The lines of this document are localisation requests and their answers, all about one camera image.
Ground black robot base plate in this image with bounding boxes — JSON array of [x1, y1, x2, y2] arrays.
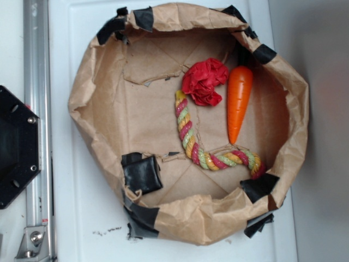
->
[[1, 86, 40, 210]]

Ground metal corner bracket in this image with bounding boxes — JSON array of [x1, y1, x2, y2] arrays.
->
[[14, 225, 51, 262]]

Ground brown paper bag bin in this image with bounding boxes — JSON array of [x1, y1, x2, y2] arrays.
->
[[69, 3, 309, 245]]

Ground red crumpled paper ball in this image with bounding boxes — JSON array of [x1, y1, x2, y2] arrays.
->
[[182, 58, 229, 106]]

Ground multicolour twisted rope toy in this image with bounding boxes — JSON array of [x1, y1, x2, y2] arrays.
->
[[175, 90, 266, 180]]

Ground orange plastic carrot toy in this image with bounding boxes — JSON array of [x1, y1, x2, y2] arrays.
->
[[227, 65, 253, 144]]

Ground aluminium extrusion rail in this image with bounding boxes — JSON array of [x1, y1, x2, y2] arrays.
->
[[23, 1, 57, 261]]

